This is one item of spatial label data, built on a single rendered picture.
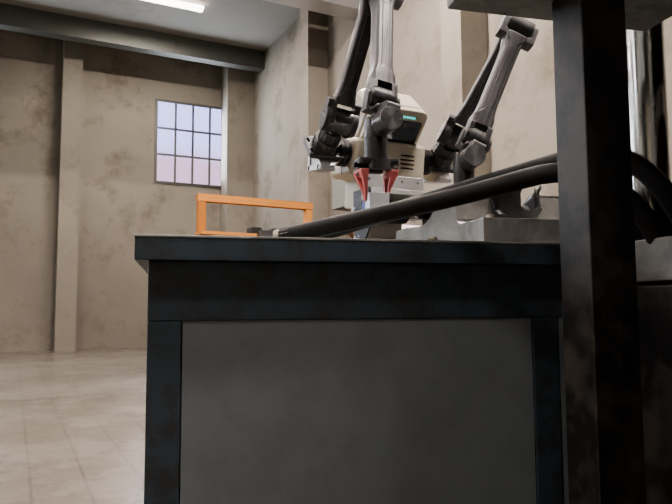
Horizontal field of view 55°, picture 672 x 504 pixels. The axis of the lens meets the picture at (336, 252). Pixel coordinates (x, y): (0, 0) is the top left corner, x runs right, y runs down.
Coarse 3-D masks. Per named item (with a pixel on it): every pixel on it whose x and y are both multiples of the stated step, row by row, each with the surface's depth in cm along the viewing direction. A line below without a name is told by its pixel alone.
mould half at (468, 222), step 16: (448, 208) 137; (464, 208) 134; (480, 208) 135; (544, 208) 139; (432, 224) 146; (448, 224) 137; (464, 224) 130; (480, 224) 123; (496, 224) 122; (512, 224) 123; (528, 224) 124; (544, 224) 125; (464, 240) 129; (480, 240) 123; (496, 240) 122; (512, 240) 123; (528, 240) 124; (544, 240) 124
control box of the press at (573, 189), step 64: (448, 0) 81; (512, 0) 79; (576, 0) 75; (640, 0) 80; (576, 64) 75; (576, 128) 74; (576, 192) 74; (576, 256) 74; (576, 320) 74; (576, 384) 74; (640, 384) 72; (576, 448) 74; (640, 448) 71
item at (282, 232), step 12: (384, 204) 107; (396, 204) 106; (408, 204) 105; (420, 204) 104; (336, 216) 109; (348, 216) 108; (360, 216) 107; (372, 216) 106; (384, 216) 106; (396, 216) 106; (408, 216) 106; (288, 228) 111; (300, 228) 110; (312, 228) 110; (324, 228) 109; (336, 228) 109; (348, 228) 108
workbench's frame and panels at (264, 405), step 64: (192, 256) 95; (256, 256) 98; (320, 256) 100; (384, 256) 103; (448, 256) 105; (512, 256) 108; (192, 320) 97; (256, 320) 99; (320, 320) 101; (384, 320) 104; (448, 320) 107; (512, 320) 109; (192, 384) 96; (256, 384) 98; (320, 384) 101; (384, 384) 103; (448, 384) 106; (512, 384) 108; (192, 448) 95; (256, 448) 97; (320, 448) 100; (384, 448) 102; (448, 448) 105; (512, 448) 108
